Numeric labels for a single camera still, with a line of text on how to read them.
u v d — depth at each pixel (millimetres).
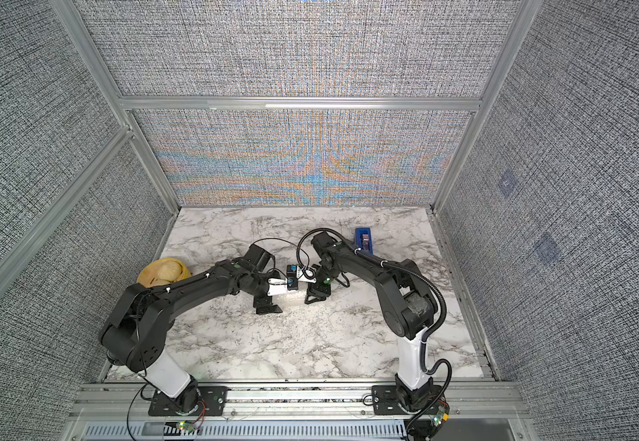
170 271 924
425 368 589
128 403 748
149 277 949
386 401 732
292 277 791
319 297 823
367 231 1037
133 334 452
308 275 799
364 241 1003
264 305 782
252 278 693
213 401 735
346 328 874
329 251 702
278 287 776
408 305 515
